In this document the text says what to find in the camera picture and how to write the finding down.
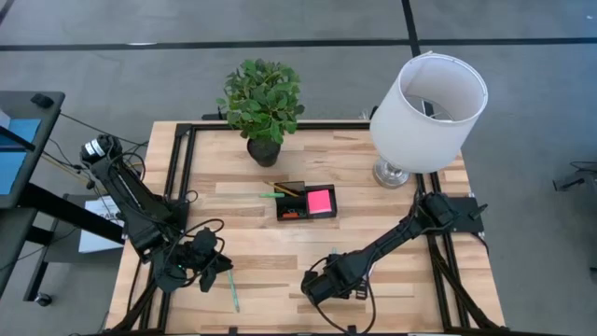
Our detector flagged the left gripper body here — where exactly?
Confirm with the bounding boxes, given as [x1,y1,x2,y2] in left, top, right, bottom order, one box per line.
[185,227,226,277]

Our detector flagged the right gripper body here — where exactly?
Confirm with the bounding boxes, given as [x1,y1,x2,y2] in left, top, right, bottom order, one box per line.
[300,262,359,307]

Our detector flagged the pink sticky note pad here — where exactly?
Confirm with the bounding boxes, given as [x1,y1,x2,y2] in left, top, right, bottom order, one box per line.
[307,189,333,216]

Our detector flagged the yellow pencil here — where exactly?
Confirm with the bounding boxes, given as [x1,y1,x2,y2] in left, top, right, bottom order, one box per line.
[264,180,300,198]

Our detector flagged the black mesh desk organizer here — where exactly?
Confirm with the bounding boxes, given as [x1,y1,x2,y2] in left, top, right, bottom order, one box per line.
[274,180,339,221]

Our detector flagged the white paper sheets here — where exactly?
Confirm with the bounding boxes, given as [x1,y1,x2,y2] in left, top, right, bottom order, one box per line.
[77,195,127,254]

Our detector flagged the potted green plant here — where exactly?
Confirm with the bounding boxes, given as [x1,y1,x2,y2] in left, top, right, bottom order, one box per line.
[215,58,307,168]

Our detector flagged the white shade table lamp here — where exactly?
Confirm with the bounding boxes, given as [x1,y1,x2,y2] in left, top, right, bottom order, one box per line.
[368,50,490,190]

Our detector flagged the grey side desk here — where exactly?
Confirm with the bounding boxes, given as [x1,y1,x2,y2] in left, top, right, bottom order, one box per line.
[0,91,127,302]

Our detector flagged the blue computer screen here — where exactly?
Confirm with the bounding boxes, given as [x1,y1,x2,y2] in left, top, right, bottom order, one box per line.
[0,119,43,197]

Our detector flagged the black computer mouse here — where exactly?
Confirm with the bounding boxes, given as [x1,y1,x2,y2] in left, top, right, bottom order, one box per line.
[30,92,55,109]

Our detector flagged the black floor device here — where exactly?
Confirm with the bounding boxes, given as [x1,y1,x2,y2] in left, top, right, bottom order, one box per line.
[552,161,597,192]

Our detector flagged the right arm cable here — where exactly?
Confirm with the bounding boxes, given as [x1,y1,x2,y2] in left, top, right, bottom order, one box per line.
[307,279,377,335]

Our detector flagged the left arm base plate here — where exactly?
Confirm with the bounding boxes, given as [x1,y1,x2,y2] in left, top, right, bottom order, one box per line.
[160,199,190,234]

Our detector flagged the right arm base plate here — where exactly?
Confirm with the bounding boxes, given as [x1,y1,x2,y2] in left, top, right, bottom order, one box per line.
[417,194,489,234]

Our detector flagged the black floor cable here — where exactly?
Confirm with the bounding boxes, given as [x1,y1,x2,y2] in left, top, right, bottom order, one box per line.
[41,111,150,192]

